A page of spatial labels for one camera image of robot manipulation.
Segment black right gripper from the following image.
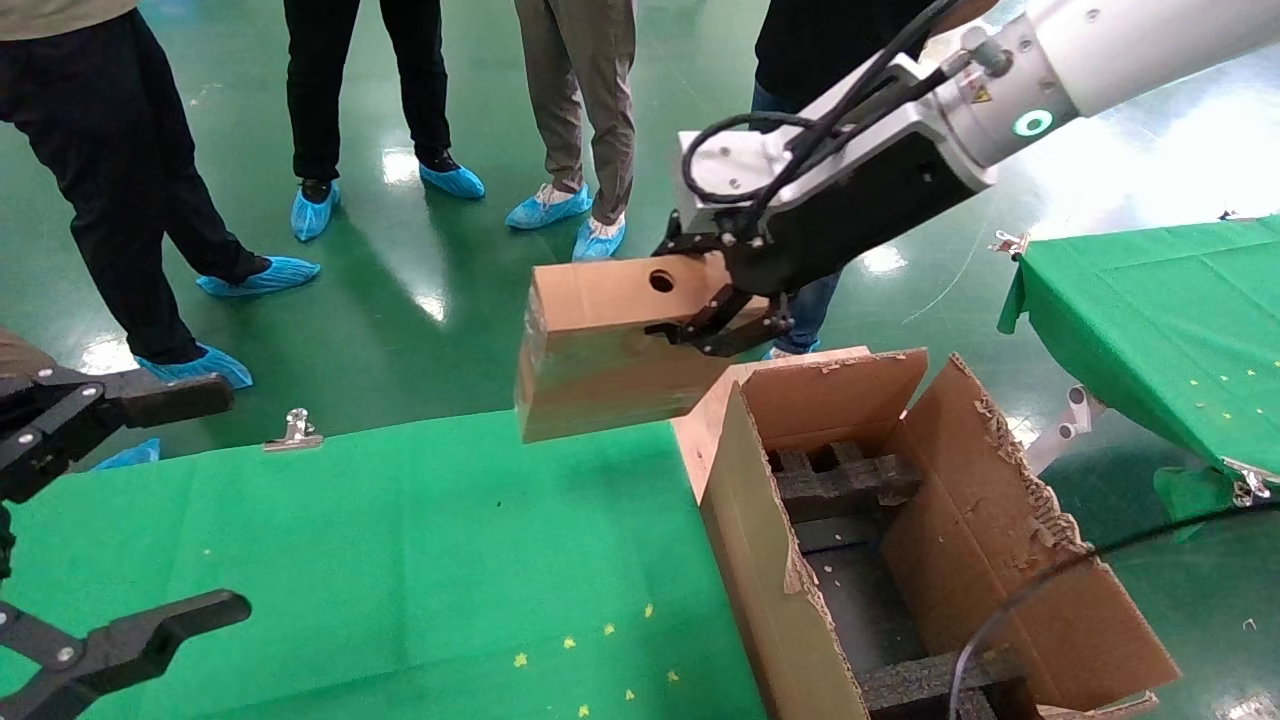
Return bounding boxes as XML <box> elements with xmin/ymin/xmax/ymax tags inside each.
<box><xmin>645</xmin><ymin>130</ymin><xmax>977</xmax><ymax>359</ymax></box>

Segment small green table cloth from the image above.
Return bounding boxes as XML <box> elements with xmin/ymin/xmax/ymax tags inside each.
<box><xmin>997</xmin><ymin>215</ymin><xmax>1280</xmax><ymax>523</ymax></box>

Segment black foam insert block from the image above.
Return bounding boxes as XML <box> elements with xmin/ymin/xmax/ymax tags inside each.
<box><xmin>765</xmin><ymin>444</ymin><xmax>922</xmax><ymax>522</ymax></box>
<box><xmin>860</xmin><ymin>650</ymin><xmax>1031</xmax><ymax>720</ymax></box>

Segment brown cardboard piece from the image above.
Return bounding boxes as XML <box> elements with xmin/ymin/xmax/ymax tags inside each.
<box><xmin>0</xmin><ymin>328</ymin><xmax>57</xmax><ymax>377</ymax></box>

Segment person in khaki trousers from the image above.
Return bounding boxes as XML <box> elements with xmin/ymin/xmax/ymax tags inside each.
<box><xmin>513</xmin><ymin>0</ymin><xmax>638</xmax><ymax>227</ymax></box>

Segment person in blue jeans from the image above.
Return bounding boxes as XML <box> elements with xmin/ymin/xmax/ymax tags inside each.
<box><xmin>750</xmin><ymin>0</ymin><xmax>1001</xmax><ymax>354</ymax></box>

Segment person in slim black trousers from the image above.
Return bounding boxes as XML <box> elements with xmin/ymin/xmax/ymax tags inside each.
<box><xmin>283</xmin><ymin>0</ymin><xmax>454</xmax><ymax>207</ymax></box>

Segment large green table cloth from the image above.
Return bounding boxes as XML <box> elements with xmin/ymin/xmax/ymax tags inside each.
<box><xmin>0</xmin><ymin>410</ymin><xmax>767</xmax><ymax>720</ymax></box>

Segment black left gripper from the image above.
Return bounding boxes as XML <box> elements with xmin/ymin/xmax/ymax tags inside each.
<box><xmin>0</xmin><ymin>365</ymin><xmax>253</xmax><ymax>720</ymax></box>

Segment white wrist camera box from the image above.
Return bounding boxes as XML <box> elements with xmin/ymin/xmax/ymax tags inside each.
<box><xmin>677</xmin><ymin>128</ymin><xmax>813</xmax><ymax>237</ymax></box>

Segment grey metal camera bracket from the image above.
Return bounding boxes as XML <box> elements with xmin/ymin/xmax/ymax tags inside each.
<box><xmin>800</xmin><ymin>55</ymin><xmax>1001</xmax><ymax>193</ymax></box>

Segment small brown cardboard box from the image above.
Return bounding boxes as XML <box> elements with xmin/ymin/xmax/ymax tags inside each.
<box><xmin>515</xmin><ymin>252</ymin><xmax>772</xmax><ymax>445</ymax></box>

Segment grey metal table bracket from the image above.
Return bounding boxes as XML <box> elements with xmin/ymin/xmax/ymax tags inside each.
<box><xmin>1025</xmin><ymin>385</ymin><xmax>1107</xmax><ymax>477</ymax></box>

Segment large open cardboard carton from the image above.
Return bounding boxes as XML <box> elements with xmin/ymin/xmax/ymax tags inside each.
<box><xmin>700</xmin><ymin>347</ymin><xmax>1182</xmax><ymax>720</ymax></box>

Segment person in tan shirt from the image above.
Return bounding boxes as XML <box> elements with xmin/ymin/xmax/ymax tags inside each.
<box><xmin>0</xmin><ymin>0</ymin><xmax>273</xmax><ymax>367</ymax></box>

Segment thin black hanging cable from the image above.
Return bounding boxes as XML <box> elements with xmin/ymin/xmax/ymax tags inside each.
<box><xmin>947</xmin><ymin>500</ymin><xmax>1280</xmax><ymax>720</ymax></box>

